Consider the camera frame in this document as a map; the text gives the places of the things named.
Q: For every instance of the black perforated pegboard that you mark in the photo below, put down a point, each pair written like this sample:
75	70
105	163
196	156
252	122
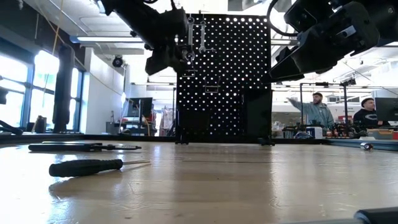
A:
230	102

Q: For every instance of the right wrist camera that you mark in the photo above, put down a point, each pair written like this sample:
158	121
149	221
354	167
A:
308	15

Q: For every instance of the chrome socket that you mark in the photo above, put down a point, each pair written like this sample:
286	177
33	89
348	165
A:
367	146

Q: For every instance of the small silver wrench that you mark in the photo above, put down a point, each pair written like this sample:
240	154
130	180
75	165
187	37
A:
202	34

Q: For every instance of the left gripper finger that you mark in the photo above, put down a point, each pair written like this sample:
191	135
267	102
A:
161	63

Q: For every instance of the black aluminium table frame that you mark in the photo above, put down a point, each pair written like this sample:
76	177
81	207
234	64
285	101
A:
93	137

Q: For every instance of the black tubular rig frame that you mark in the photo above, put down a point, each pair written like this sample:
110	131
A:
301	102

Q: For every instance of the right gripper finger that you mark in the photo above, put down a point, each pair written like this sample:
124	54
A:
289	70
287	52

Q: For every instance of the dark building column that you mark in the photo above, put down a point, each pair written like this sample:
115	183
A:
63	93

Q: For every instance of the tan storage box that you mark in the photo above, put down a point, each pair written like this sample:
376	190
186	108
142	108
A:
381	133

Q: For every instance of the black computer monitor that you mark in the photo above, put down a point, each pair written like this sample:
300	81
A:
387	109
140	107

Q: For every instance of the black ceiling spotlight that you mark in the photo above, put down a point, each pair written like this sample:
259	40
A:
117	61

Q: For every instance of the black pegboard bin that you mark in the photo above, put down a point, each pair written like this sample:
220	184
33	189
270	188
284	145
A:
258	115

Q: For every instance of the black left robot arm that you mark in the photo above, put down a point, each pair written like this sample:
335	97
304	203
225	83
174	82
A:
133	15

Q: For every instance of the person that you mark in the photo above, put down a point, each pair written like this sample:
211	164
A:
368	116
317	115

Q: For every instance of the brown bag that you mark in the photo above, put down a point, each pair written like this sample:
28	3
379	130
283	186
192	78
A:
40	124

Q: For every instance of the long ceiling light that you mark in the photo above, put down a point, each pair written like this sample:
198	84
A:
109	39

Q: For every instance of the large silver wrench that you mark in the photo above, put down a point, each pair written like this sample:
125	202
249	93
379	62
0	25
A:
190	31

